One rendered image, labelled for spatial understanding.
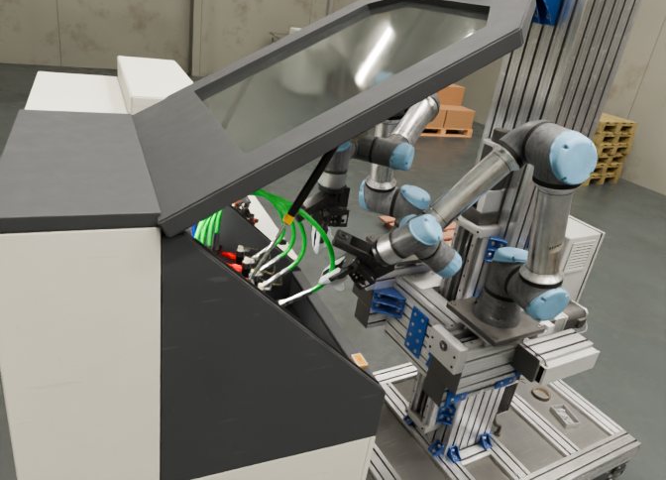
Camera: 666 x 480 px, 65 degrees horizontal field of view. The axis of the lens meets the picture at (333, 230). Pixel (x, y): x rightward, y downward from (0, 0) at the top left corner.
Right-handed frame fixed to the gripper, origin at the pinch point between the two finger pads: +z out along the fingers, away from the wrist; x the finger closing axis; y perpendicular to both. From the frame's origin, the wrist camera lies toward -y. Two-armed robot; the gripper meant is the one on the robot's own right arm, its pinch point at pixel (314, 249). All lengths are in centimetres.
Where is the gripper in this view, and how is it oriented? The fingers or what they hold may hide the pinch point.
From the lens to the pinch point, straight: 152.0
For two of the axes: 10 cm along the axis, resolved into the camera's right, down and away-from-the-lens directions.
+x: -3.9, -4.3, 8.1
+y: 9.1, -0.5, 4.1
